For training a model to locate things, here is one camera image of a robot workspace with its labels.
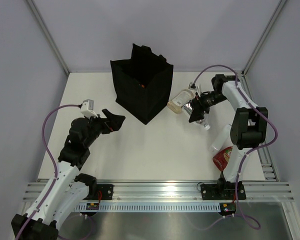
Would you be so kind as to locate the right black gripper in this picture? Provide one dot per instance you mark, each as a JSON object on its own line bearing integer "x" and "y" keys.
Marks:
{"x": 198, "y": 106}

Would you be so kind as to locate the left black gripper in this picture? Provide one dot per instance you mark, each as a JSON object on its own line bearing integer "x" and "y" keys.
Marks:
{"x": 112, "y": 123}

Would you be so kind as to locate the shiny silver bottle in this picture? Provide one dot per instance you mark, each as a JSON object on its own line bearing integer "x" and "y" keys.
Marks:
{"x": 187, "y": 109}

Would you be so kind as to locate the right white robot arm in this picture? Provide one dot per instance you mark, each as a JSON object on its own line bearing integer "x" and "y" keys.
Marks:
{"x": 247, "y": 132}

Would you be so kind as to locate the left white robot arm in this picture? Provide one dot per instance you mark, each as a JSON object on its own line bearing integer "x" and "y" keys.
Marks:
{"x": 67, "y": 187}

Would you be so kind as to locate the black canvas bag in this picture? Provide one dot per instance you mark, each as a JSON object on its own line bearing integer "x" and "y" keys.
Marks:
{"x": 142, "y": 83}

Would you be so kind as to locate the amber soap bottle centre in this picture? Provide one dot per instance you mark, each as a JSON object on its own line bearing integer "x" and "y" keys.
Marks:
{"x": 183, "y": 97}

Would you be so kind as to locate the white frosted bottle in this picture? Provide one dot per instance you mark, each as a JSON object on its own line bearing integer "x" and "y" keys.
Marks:
{"x": 221, "y": 138}

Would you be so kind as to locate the red dish soap bottle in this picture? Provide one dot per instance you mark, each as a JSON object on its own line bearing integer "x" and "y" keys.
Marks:
{"x": 222, "y": 158}

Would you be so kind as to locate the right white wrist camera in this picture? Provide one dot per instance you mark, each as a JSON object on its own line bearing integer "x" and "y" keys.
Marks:
{"x": 194, "y": 89}

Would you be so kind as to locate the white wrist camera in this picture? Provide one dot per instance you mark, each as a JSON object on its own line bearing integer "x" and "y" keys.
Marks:
{"x": 194, "y": 89}
{"x": 88, "y": 107}

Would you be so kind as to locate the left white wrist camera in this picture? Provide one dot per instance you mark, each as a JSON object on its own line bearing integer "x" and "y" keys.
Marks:
{"x": 88, "y": 107}

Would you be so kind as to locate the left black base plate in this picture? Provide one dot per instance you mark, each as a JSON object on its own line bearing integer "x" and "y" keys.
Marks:
{"x": 101, "y": 192}

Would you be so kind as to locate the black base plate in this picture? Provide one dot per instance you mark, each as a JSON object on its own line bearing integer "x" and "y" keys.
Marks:
{"x": 218, "y": 191}
{"x": 101, "y": 192}

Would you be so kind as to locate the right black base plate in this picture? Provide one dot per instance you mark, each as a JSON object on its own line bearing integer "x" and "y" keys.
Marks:
{"x": 218, "y": 191}

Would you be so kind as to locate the white slotted cable duct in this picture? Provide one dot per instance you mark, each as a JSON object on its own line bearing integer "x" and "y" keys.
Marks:
{"x": 150, "y": 207}

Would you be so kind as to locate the aluminium mounting rail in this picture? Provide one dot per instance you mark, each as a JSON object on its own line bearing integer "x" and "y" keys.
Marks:
{"x": 266, "y": 191}

